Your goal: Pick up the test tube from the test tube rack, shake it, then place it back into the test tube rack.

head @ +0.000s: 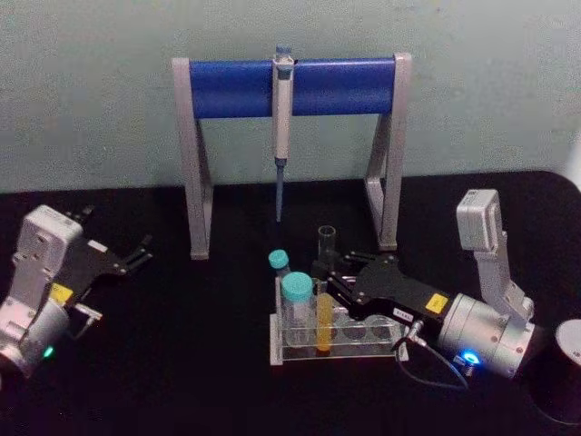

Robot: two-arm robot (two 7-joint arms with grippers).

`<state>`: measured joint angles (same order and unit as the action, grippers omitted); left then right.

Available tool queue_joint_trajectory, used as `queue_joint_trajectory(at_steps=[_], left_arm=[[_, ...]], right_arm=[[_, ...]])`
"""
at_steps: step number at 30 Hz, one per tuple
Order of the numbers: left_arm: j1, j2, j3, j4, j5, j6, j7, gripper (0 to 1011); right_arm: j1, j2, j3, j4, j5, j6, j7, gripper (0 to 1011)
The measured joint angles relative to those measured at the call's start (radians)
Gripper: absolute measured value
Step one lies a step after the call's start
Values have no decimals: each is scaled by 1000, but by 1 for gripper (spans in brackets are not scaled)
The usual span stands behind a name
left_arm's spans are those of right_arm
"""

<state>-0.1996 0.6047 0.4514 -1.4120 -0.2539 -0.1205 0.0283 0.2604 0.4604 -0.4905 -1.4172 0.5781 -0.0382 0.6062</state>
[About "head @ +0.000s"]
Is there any white pipette with blue top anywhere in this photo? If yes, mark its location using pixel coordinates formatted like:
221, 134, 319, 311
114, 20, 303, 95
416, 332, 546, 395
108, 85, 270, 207
271, 44, 295, 224

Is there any thin dark cable silver plug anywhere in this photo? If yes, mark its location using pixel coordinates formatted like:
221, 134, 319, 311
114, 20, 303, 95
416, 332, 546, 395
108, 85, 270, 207
392, 319, 471, 392

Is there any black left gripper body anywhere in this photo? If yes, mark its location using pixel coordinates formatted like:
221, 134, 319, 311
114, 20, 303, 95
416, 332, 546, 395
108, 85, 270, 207
46, 237, 129, 340

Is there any clear tube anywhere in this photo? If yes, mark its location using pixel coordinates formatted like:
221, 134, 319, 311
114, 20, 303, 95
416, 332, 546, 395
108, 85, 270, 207
318, 224, 339, 292

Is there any grey stand with blue bar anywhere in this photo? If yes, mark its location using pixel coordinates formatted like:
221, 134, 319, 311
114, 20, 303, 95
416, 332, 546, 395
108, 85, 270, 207
171, 52, 413, 262

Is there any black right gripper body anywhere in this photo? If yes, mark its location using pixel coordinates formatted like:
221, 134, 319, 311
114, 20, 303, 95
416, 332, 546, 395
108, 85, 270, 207
348, 254, 450, 341

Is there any small tube with teal cap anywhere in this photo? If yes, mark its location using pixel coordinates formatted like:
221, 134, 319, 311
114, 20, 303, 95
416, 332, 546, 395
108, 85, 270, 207
267, 249, 291, 314

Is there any clear plastic tube rack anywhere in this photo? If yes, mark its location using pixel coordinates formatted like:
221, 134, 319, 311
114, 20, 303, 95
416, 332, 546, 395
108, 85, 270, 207
269, 275, 410, 367

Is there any black table cloth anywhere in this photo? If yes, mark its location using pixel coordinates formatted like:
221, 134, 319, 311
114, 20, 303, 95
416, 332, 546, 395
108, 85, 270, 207
0, 169, 581, 436

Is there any large tube with teal cap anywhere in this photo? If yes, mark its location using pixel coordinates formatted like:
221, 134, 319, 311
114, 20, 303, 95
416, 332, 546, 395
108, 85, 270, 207
280, 271, 315, 349

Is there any tube with yellow liquid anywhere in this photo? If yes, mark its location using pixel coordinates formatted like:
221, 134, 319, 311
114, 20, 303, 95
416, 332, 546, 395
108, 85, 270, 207
315, 292, 335, 356

